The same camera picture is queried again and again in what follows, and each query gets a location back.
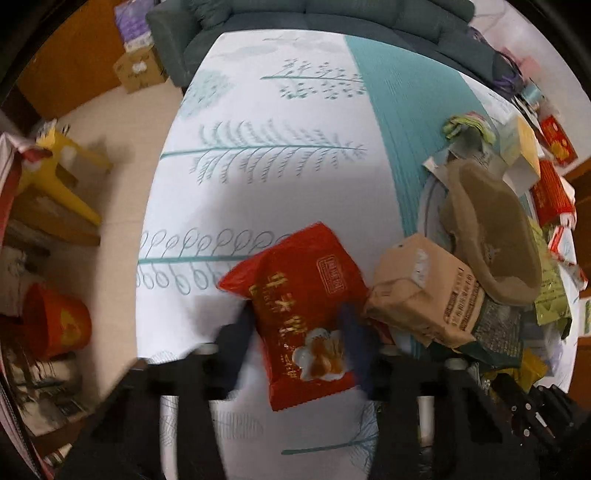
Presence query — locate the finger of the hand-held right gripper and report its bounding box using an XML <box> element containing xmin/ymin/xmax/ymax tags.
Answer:
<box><xmin>490</xmin><ymin>369</ymin><xmax>557</xmax><ymax>450</ymax></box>

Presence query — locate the dark teal sofa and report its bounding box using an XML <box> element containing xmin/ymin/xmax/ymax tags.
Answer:
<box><xmin>145</xmin><ymin>0</ymin><xmax>509</xmax><ymax>88</ymax></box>

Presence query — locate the purple tissue pack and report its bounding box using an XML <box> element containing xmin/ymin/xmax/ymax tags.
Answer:
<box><xmin>113</xmin><ymin>0</ymin><xmax>155</xmax><ymax>51</ymax></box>

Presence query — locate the red plastic bucket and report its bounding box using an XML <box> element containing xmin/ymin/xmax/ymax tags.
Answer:
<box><xmin>23</xmin><ymin>284</ymin><xmax>93</xmax><ymax>361</ymax></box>

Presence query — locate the tan and green paper packet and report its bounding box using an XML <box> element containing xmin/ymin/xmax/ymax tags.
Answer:
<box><xmin>365</xmin><ymin>233</ymin><xmax>525</xmax><ymax>358</ymax></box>

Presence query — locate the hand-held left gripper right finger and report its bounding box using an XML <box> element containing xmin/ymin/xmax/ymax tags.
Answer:
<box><xmin>339</xmin><ymin>305</ymin><xmax>541</xmax><ymax>480</ymax></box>

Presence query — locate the white and yellow carton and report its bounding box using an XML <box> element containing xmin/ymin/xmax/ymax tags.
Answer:
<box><xmin>496</xmin><ymin>113</ymin><xmax>541</xmax><ymax>190</ymax></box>

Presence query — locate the yellow wrapper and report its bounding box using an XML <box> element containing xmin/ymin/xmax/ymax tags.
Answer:
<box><xmin>519</xmin><ymin>348</ymin><xmax>548</xmax><ymax>384</ymax></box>

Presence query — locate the crumpled green and white wrapper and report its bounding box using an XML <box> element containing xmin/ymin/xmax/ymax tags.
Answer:
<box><xmin>443</xmin><ymin>113</ymin><xmax>495</xmax><ymax>148</ymax></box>

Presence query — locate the printed white and teal tablecloth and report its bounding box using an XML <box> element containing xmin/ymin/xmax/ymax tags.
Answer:
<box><xmin>136</xmin><ymin>32</ymin><xmax>578</xmax><ymax>480</ymax></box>

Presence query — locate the red box with yellow print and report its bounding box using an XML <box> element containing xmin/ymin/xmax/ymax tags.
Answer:
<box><xmin>540</xmin><ymin>115</ymin><xmax>578</xmax><ymax>164</ymax></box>

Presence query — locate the wooden cabinet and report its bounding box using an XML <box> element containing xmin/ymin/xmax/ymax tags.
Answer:
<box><xmin>16</xmin><ymin>0</ymin><xmax>134</xmax><ymax>121</ymax></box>

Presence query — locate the yellow plastic stool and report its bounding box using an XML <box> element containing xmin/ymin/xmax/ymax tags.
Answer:
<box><xmin>18</xmin><ymin>129</ymin><xmax>114</xmax><ymax>227</ymax></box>

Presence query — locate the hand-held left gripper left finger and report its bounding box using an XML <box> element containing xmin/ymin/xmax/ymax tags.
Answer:
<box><xmin>60</xmin><ymin>314</ymin><xmax>256</xmax><ymax>480</ymax></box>

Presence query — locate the light green packet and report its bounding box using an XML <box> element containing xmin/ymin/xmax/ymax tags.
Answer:
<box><xmin>531</xmin><ymin>222</ymin><xmax>573</xmax><ymax>337</ymax></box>

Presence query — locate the red patterned box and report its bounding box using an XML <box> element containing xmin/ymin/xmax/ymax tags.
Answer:
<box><xmin>531</xmin><ymin>161</ymin><xmax>575</xmax><ymax>227</ymax></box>

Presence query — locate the brown cardboard box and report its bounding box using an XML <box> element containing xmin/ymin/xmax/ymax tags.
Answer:
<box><xmin>113</xmin><ymin>46</ymin><xmax>169</xmax><ymax>93</ymax></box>

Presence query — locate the red and white small box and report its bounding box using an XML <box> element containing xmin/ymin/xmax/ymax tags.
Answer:
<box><xmin>549</xmin><ymin>226</ymin><xmax>578</xmax><ymax>266</ymax></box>

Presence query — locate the brown paper pulp tray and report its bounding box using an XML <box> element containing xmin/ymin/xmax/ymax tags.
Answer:
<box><xmin>438</xmin><ymin>159</ymin><xmax>543</xmax><ymax>305</ymax></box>

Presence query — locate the red snack packet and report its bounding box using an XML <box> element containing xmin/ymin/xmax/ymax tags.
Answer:
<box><xmin>217</xmin><ymin>222</ymin><xmax>370</xmax><ymax>412</ymax></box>

